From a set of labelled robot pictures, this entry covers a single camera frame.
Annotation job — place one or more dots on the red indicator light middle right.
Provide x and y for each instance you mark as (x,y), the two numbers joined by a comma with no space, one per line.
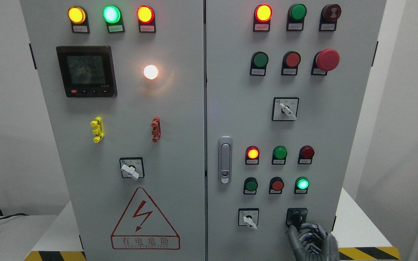
(306,155)

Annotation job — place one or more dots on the black rotary knob switch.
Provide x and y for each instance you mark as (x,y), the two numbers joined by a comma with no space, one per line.
(296,217)

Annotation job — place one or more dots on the black digital power meter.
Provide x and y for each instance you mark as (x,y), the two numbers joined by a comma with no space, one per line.
(87,71)

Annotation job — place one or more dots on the red terminal connector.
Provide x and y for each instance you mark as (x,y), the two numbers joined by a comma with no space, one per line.
(156,129)

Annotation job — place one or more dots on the green indicator light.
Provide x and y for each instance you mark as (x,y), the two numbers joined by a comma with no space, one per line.
(113,18)
(279,155)

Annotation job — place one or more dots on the yellow black hazard tape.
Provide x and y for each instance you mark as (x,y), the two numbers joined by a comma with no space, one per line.
(369,253)
(56,256)

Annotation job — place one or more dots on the green indicator light middle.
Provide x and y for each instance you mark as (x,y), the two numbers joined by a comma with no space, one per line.
(279,155)

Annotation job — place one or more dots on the left yellow black hazard tape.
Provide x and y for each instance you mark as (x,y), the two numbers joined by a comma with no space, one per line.
(56,256)

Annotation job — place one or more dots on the green push button lower left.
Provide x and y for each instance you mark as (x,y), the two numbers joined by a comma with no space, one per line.
(250,186)

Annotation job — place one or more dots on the red indicator light top left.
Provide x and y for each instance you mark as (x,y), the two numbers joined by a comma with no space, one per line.
(146,19)

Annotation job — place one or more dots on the silver door latch handle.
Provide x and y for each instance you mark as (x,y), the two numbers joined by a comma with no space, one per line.
(225,147)

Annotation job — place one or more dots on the red indicator light middle left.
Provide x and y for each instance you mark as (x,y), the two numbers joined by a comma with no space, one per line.
(252,155)

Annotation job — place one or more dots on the yellow indicator light top left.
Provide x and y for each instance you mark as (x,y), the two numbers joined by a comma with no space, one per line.
(79,19)

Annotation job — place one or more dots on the red indicator light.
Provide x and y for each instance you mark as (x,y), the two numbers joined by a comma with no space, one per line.
(306,155)
(252,155)
(146,19)

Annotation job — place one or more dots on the green indicator top right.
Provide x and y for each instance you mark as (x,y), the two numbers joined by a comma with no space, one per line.
(295,17)

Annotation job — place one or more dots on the red push button lower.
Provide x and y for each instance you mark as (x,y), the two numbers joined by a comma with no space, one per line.
(276,185)

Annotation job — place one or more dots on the right yellow black hazard tape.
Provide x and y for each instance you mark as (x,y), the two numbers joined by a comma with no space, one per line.
(369,253)

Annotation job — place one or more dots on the upper right white selector switch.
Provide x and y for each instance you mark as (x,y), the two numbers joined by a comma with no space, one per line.
(285,108)

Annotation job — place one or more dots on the white glowing indicator lamp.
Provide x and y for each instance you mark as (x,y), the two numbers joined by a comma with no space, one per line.
(151,72)

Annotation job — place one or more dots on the red push button upper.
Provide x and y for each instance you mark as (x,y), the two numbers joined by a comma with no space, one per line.
(290,63)

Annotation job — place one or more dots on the lower white selector switch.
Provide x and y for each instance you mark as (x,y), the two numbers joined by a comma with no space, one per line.
(248,217)

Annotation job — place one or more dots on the red emergency stop mushroom button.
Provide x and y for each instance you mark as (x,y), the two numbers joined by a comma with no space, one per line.
(325,61)

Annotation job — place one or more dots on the grey electrical control cabinet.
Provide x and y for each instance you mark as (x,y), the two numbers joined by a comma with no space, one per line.
(203,51)

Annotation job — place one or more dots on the yellow terminal connector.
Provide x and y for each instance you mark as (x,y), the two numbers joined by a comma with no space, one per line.
(97,130)

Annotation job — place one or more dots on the left door white selector switch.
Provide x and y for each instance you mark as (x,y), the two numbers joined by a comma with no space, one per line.
(132,167)

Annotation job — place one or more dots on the green indicator light top left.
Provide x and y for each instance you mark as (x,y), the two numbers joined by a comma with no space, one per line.
(113,18)

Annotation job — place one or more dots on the red lit indicator top right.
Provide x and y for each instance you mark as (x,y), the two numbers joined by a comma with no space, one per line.
(262,17)

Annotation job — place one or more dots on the red push button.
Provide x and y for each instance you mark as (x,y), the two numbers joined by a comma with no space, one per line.
(290,63)
(276,185)

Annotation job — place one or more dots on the green push button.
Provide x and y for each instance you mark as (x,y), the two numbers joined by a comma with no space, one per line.
(301,185)
(259,63)
(250,186)

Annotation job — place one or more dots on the red high voltage warning sticker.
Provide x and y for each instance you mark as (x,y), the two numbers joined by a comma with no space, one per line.
(143,226)

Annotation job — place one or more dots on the green push button lower right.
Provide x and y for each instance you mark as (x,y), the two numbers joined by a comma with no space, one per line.
(301,185)

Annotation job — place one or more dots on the green push button upper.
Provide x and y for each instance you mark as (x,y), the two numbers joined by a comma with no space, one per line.
(259,63)

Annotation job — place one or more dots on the grey robotic right hand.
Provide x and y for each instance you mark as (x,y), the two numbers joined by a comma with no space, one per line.
(311,242)

